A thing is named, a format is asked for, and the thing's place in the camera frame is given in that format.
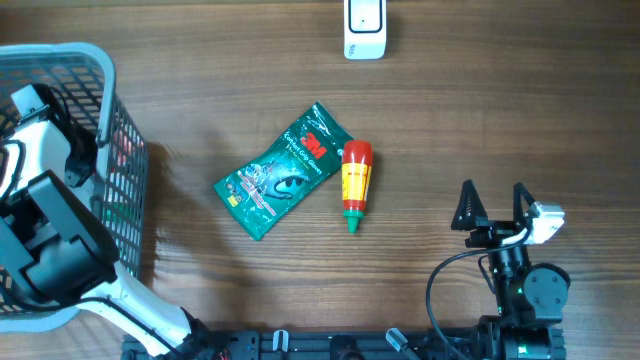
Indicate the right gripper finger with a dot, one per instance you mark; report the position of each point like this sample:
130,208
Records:
470,212
522,200

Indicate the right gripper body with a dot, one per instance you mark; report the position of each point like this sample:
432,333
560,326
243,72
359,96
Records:
492,233

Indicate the red sauce bottle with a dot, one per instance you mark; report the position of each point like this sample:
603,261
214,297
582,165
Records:
356,172

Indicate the green 3M gloves package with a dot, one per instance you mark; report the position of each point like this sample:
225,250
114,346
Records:
259,193

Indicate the grey black shopping basket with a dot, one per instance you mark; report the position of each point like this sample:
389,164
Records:
86,78

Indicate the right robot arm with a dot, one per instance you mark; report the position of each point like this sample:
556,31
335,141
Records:
529,297

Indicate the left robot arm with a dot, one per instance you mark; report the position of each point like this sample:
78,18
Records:
56,253

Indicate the white barcode scanner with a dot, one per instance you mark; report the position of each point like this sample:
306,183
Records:
365,29

